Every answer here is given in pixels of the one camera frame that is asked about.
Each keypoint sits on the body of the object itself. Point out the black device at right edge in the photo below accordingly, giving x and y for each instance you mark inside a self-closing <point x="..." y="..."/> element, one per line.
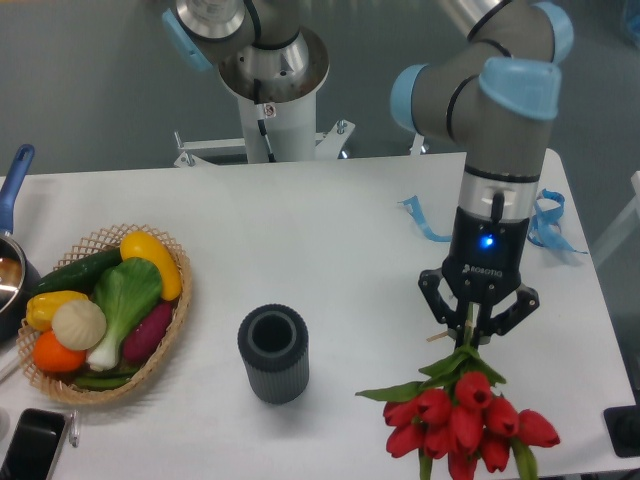
<point x="623" y="428"/>

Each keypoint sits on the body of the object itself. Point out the green pea pod toy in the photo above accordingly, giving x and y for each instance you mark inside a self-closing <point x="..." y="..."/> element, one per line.
<point x="103" y="381"/>

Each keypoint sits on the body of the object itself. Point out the blue handled saucepan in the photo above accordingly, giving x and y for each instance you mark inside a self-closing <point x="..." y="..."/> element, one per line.
<point x="18" y="276"/>

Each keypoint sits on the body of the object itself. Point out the green bok choy toy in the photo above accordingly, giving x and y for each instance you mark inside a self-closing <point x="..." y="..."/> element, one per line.
<point x="125" y="293"/>

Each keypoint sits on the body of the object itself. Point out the woven wicker basket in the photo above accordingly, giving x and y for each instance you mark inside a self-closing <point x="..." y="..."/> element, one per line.
<point x="60" y="388"/>

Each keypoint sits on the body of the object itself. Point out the red tulip bouquet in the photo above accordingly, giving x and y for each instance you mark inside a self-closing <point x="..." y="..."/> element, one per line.
<point x="455" y="415"/>

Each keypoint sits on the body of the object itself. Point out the dark grey ribbed vase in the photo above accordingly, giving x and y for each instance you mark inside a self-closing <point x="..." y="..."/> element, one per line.
<point x="273" y="341"/>

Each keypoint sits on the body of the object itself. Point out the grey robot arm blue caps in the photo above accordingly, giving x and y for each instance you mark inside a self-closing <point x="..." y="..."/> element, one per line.
<point x="497" y="100"/>

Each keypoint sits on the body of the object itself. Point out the blue ribbon strip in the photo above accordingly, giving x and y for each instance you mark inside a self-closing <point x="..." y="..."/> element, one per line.
<point x="544" y="230"/>

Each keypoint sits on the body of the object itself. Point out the green cucumber toy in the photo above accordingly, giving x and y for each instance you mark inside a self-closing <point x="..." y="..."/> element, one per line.
<point x="81" y="275"/>

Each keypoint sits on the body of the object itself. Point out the white frame at right edge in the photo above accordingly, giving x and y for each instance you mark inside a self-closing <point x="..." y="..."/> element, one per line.
<point x="618" y="231"/>

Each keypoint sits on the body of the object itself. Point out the yellow bell pepper toy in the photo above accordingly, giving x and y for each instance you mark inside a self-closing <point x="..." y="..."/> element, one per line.
<point x="42" y="307"/>

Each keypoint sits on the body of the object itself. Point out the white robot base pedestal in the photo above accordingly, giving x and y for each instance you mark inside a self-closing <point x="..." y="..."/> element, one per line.
<point x="275" y="92"/>

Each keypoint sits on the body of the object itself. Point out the black smartphone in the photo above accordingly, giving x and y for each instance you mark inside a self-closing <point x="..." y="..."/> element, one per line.
<point x="35" y="445"/>

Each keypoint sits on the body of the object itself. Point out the purple sweet potato toy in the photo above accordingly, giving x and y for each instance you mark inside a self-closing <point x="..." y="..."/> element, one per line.
<point x="142" y="342"/>

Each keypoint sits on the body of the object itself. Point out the orange fruit toy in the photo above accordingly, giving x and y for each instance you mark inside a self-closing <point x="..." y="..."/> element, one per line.
<point x="51" y="356"/>

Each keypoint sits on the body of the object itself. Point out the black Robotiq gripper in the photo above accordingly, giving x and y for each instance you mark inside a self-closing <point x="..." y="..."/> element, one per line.
<point x="482" y="268"/>

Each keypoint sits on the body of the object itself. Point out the cream steamed bun toy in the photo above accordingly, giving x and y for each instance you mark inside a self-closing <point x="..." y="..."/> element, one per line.
<point x="79" y="325"/>

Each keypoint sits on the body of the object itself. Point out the small metal clip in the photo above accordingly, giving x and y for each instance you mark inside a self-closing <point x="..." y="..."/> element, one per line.
<point x="74" y="428"/>

